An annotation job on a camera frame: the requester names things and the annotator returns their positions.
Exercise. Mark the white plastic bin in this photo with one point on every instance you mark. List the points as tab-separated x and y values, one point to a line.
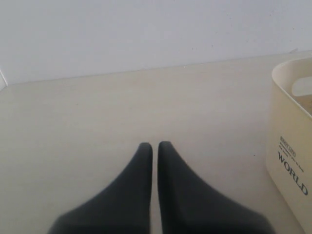
289	142

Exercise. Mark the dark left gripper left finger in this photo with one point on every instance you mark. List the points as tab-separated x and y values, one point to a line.
121	208

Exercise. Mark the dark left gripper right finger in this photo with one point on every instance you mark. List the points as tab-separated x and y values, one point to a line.
188	205

